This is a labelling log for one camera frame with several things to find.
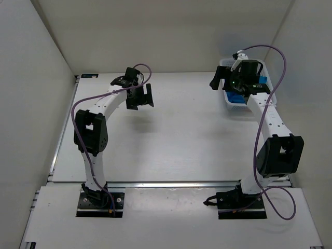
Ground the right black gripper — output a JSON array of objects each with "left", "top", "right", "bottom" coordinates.
[{"left": 211, "top": 66, "right": 246, "bottom": 93}]

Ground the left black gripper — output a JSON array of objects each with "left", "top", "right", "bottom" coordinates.
[{"left": 126, "top": 83, "right": 153, "bottom": 110}]

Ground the blue t shirt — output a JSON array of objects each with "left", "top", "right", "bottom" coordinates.
[{"left": 226, "top": 76, "right": 268, "bottom": 104}]

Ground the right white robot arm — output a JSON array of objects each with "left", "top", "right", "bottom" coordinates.
[{"left": 210, "top": 59, "right": 304, "bottom": 212}]

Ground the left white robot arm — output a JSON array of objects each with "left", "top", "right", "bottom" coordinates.
[{"left": 71, "top": 83, "right": 154, "bottom": 214}]

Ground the dark label sticker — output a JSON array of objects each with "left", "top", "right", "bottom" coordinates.
[{"left": 80, "top": 74, "right": 99, "bottom": 78}]

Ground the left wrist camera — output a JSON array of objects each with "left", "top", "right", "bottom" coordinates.
[{"left": 110, "top": 67, "right": 142, "bottom": 88}]

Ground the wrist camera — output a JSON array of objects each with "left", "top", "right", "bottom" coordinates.
[
  {"left": 110, "top": 67, "right": 142, "bottom": 88},
  {"left": 246, "top": 83, "right": 270, "bottom": 95}
]

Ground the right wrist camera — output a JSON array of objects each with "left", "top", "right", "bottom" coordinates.
[{"left": 246, "top": 83, "right": 270, "bottom": 95}]

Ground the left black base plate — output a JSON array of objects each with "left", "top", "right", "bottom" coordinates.
[{"left": 76, "top": 190, "right": 125, "bottom": 218}]

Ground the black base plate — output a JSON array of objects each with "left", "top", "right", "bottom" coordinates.
[
  {"left": 216, "top": 190, "right": 267, "bottom": 220},
  {"left": 76, "top": 190, "right": 125, "bottom": 218}
]

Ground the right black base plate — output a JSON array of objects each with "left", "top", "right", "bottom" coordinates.
[{"left": 216, "top": 190, "right": 267, "bottom": 220}]

